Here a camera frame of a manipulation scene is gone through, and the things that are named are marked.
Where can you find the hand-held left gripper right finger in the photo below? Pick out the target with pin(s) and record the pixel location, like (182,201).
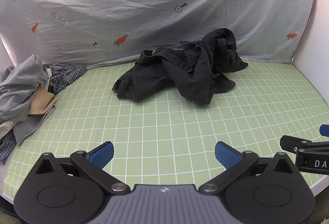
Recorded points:
(226,154)

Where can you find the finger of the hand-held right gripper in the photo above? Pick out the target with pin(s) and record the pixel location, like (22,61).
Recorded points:
(290,143)
(325,130)

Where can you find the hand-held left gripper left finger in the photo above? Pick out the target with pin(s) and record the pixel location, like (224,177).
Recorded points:
(102,153)

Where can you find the black pants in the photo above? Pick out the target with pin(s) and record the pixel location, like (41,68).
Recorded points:
(154,77)

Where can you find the green grid mat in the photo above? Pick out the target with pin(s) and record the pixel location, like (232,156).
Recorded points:
(167,124)

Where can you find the beige garment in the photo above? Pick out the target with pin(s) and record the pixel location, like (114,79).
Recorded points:
(41,102)

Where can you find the plaid shirt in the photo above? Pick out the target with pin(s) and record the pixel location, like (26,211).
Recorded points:
(64,76)

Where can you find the white garment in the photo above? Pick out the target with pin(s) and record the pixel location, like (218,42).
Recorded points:
(5,130)

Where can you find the grey carrot print sheet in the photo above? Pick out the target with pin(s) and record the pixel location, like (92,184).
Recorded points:
(154,8)

